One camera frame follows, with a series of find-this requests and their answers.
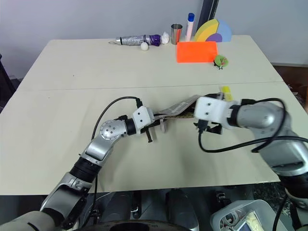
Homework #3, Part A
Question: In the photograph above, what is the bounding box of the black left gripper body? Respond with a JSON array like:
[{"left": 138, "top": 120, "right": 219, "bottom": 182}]
[{"left": 140, "top": 112, "right": 167, "bottom": 135}]

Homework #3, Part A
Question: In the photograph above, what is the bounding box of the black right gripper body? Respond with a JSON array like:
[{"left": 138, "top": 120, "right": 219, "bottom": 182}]
[{"left": 193, "top": 120, "right": 213, "bottom": 134}]

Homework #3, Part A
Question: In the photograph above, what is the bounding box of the grid pattern zip pouch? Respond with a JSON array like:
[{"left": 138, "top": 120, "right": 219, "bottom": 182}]
[{"left": 154, "top": 94, "right": 202, "bottom": 120}]

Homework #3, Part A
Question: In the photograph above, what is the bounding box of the green plush toy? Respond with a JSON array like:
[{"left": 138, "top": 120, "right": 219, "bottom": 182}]
[{"left": 213, "top": 54, "right": 230, "bottom": 71}]

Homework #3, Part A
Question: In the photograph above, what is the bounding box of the orange flat box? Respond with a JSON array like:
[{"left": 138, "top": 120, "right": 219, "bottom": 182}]
[{"left": 176, "top": 41, "right": 219, "bottom": 64}]

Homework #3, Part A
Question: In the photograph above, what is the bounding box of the small black clip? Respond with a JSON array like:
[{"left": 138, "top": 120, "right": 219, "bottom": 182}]
[{"left": 215, "top": 190, "right": 230, "bottom": 205}]

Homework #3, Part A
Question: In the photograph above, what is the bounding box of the colourful foam rainbow arch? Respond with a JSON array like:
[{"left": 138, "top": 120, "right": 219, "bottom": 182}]
[{"left": 193, "top": 18, "right": 233, "bottom": 44}]

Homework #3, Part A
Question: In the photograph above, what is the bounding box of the dark rounded shape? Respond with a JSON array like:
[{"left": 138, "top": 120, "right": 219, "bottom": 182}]
[
  {"left": 96, "top": 192, "right": 136, "bottom": 222},
  {"left": 165, "top": 188, "right": 201, "bottom": 231}
]

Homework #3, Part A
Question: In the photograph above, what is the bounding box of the metal cup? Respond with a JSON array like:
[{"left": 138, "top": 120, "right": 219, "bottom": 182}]
[{"left": 171, "top": 23, "right": 182, "bottom": 45}]

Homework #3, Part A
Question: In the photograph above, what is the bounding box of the clear plastic storage bin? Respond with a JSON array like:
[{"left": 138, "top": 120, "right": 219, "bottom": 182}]
[{"left": 209, "top": 199, "right": 278, "bottom": 231}]

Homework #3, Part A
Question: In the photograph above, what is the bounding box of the black round base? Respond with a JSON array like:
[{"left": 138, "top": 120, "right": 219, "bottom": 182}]
[{"left": 81, "top": 219, "right": 184, "bottom": 231}]

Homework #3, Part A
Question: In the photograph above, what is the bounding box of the dark object beside table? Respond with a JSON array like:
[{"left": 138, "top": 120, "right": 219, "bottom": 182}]
[{"left": 0, "top": 54, "right": 20, "bottom": 114}]

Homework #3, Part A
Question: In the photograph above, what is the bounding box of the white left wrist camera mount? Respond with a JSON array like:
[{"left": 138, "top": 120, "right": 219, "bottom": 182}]
[{"left": 131, "top": 105, "right": 155, "bottom": 134}]

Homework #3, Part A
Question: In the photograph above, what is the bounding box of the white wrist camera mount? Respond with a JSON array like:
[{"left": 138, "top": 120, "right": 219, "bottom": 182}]
[
  {"left": 193, "top": 96, "right": 232, "bottom": 126},
  {"left": 131, "top": 105, "right": 155, "bottom": 134}
]

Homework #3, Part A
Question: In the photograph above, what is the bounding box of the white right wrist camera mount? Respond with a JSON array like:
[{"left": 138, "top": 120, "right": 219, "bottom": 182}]
[{"left": 193, "top": 96, "right": 232, "bottom": 126}]

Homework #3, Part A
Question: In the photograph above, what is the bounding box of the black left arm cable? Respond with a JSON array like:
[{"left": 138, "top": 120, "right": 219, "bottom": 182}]
[{"left": 92, "top": 96, "right": 145, "bottom": 217}]

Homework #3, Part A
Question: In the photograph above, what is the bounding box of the silver folding umbrella purple handle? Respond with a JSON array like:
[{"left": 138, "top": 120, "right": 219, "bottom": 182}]
[{"left": 108, "top": 34, "right": 162, "bottom": 47}]

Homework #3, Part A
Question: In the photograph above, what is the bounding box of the dark vertical post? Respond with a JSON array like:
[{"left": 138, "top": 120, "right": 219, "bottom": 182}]
[{"left": 199, "top": 0, "right": 218, "bottom": 27}]

